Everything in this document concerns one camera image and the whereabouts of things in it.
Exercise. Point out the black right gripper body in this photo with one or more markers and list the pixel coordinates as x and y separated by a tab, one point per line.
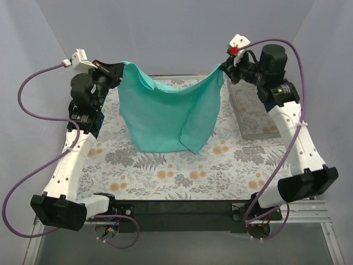
230	69

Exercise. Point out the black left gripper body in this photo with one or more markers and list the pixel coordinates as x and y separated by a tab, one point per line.
109	73

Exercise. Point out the teal t shirt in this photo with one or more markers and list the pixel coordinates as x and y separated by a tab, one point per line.
161	118

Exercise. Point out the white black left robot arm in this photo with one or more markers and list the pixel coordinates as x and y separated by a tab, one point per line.
58	205

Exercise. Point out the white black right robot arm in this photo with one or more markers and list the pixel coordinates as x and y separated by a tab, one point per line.
310	174

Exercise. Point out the clear plastic bin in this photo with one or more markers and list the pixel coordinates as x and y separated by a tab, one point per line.
253	120

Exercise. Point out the floral patterned table mat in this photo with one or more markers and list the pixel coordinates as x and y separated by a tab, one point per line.
227	167

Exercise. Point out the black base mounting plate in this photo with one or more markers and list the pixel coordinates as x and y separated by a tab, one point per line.
177	215

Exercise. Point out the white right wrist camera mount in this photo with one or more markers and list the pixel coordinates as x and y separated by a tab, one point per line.
236	48

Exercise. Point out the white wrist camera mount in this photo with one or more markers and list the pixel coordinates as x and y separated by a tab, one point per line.
79	62
236	48

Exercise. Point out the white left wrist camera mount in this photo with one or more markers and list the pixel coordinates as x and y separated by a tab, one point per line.
79	62

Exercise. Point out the aluminium frame rail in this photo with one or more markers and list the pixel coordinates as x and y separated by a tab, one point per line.
303	211

